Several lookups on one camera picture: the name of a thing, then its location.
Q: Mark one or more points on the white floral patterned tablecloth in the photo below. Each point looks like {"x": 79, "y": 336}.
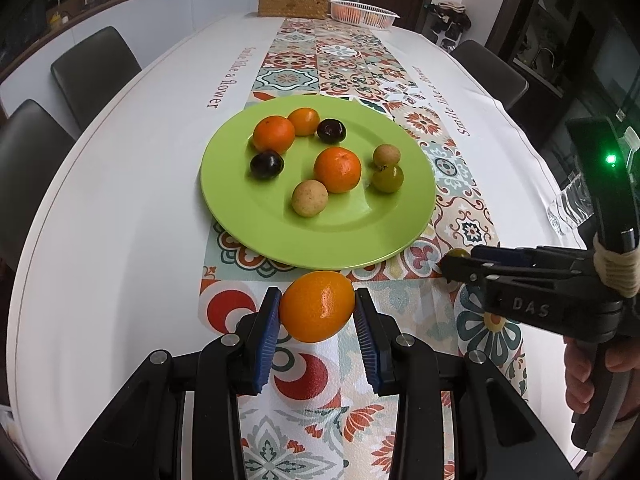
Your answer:
{"x": 125, "y": 210}

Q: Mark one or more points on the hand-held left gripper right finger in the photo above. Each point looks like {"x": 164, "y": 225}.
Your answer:
{"x": 370, "y": 345}

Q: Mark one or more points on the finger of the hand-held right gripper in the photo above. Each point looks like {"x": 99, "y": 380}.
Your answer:
{"x": 470, "y": 271}
{"x": 505, "y": 255}

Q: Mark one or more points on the green plate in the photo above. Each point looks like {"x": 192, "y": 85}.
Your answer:
{"x": 350, "y": 230}

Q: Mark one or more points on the oval orange citrus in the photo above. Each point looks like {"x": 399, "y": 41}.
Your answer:
{"x": 317, "y": 312}

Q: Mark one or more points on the person's right hand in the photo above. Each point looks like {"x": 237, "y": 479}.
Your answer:
{"x": 575, "y": 375}

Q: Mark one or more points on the green plum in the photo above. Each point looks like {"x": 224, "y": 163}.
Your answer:
{"x": 457, "y": 253}
{"x": 387, "y": 180}

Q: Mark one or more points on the large tan longan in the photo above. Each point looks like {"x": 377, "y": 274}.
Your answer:
{"x": 310, "y": 198}

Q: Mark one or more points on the white and pink plastic basket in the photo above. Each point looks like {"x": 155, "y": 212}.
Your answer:
{"x": 362, "y": 12}

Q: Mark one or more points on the small tan longan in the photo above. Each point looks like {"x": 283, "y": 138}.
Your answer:
{"x": 387, "y": 155}

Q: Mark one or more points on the dark shoes pile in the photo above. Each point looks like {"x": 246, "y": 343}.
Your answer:
{"x": 450, "y": 22}

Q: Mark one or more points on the clear plastic water bottle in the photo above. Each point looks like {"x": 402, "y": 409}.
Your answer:
{"x": 570, "y": 205}

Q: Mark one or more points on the yellow bottle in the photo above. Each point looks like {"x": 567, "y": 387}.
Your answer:
{"x": 56, "y": 18}

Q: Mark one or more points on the woven wicker box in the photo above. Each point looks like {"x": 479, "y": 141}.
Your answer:
{"x": 292, "y": 5}

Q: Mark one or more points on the person's right forearm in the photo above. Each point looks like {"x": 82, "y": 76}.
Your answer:
{"x": 622, "y": 432}

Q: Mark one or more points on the dark purple plum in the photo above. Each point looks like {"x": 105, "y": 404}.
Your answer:
{"x": 331, "y": 131}
{"x": 266, "y": 165}

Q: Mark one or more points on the large orange mandarin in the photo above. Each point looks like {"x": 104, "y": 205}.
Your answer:
{"x": 337, "y": 169}

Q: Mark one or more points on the small orange mandarin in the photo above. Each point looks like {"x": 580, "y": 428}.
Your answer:
{"x": 304, "y": 121}

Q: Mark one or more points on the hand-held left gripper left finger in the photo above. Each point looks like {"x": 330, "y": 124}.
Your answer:
{"x": 265, "y": 340}

